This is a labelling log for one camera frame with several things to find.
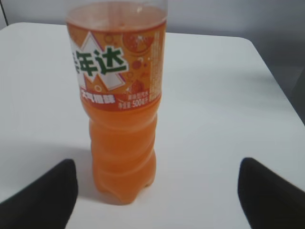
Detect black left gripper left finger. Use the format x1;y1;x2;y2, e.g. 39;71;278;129
0;159;78;229

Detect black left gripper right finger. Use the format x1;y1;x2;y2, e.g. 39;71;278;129
237;157;305;229

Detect orange soda plastic bottle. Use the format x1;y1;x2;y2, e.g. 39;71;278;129
65;0;167;204

